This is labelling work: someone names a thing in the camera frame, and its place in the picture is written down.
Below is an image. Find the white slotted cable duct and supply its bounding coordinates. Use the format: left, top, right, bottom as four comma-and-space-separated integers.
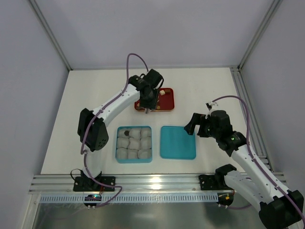
39, 193, 218, 204

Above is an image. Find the red rectangular tray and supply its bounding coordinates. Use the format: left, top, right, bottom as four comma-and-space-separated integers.
134, 88, 174, 112

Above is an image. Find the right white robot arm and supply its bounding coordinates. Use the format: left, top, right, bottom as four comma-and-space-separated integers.
184, 110, 305, 229

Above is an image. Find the teal box with paper cups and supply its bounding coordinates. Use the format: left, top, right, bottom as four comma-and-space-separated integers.
115, 126, 153, 164

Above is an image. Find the aluminium mounting rail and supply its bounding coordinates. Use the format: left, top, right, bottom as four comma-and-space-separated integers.
29, 174, 201, 194

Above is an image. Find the teal box lid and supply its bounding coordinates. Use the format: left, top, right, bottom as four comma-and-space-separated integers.
160, 126, 196, 160

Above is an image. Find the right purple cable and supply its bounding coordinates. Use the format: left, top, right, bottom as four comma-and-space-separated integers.
209, 95, 305, 222

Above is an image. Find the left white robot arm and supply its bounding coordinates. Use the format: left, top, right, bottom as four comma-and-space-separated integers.
77, 69, 164, 182

